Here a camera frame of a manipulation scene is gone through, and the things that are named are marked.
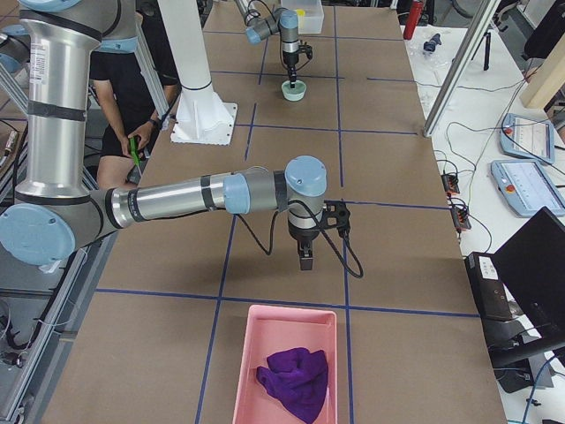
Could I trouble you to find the upper teach pendant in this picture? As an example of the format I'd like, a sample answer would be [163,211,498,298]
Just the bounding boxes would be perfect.
[500,113,555,165]

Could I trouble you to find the blue object on desk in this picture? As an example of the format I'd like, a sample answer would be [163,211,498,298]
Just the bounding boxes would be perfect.
[423,33,441,54]

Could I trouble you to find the red bottle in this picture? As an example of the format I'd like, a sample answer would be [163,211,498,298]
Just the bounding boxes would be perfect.
[403,0,424,41]

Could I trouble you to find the green scissors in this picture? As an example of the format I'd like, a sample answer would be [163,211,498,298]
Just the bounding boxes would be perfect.
[129,135,142,177]

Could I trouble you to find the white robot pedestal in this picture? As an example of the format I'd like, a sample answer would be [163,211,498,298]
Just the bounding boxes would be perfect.
[158,0,237,146]

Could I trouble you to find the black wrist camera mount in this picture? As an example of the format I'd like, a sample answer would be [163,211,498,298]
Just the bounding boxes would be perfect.
[320,200,350,239]

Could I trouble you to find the teach pendant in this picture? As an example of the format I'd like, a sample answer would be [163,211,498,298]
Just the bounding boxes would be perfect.
[500,113,555,165]
[490,159,564,217]

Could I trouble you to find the black computer box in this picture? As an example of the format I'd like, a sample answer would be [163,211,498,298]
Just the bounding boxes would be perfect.
[464,252,516,322]

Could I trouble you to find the orange connector block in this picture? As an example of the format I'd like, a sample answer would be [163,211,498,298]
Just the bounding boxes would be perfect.
[441,173,460,197]
[450,204,471,232]

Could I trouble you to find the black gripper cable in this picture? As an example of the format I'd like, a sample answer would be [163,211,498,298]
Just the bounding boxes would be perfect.
[233,201,365,280]

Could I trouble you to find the clear plastic bin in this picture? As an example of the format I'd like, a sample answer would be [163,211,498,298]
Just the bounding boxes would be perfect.
[281,0,324,34]

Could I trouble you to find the seated person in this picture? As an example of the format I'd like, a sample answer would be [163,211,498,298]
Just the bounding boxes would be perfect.
[90,12,178,189]

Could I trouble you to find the wooden beam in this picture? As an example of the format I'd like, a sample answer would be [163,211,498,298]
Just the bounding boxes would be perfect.
[520,36,565,109]

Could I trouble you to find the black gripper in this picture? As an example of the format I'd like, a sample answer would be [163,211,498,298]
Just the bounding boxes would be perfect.
[282,51,299,87]
[297,238,313,271]

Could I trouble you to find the mint green bowl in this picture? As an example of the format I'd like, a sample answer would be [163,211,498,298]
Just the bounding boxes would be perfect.
[281,80,307,102]

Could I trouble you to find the pink plastic bin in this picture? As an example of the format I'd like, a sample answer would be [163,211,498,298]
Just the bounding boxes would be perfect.
[233,305,338,423]

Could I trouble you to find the lower teach pendant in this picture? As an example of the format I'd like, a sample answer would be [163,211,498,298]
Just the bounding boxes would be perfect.
[490,159,564,217]

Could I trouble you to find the black monitor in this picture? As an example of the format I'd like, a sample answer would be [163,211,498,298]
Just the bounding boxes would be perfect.
[492,207,564,337]

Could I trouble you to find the aluminium frame post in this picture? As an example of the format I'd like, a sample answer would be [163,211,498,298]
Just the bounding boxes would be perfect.
[423,0,501,137]

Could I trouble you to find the purple microfiber cloth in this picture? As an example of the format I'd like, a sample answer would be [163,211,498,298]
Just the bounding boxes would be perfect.
[255,347,328,423]

